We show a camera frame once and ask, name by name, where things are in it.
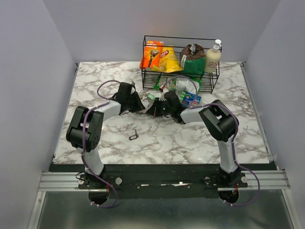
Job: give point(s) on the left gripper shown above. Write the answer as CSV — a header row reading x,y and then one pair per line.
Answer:
x,y
138,106

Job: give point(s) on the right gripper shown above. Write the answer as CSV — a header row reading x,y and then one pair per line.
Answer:
x,y
154,110

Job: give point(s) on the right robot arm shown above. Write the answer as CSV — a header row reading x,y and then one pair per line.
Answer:
x,y
220,122

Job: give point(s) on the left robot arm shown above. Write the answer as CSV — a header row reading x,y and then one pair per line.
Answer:
x,y
84,131

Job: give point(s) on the green key tag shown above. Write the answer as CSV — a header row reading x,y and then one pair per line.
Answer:
x,y
150,96

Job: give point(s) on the blue green sponge pack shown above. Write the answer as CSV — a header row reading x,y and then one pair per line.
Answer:
x,y
187,98

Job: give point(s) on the black key tag with key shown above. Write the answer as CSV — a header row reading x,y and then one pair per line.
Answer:
x,y
135,136

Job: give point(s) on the green white snack bag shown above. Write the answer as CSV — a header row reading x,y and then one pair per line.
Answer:
x,y
179,84

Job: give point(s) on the yellow chips bag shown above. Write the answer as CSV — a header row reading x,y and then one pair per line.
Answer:
x,y
168,62

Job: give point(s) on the orange razor box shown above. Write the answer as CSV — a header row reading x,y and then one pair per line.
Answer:
x,y
151,54

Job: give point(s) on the brown and green bag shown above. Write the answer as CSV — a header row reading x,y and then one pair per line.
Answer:
x,y
192,60

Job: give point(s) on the cream lotion pump bottle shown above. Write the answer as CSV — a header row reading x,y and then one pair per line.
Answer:
x,y
213,56

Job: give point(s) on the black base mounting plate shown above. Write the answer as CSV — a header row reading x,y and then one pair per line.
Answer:
x,y
163,181

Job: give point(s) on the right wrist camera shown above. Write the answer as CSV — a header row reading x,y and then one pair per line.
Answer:
x,y
163,91

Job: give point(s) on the aluminium rail frame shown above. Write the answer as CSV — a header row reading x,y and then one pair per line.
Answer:
x,y
62,205

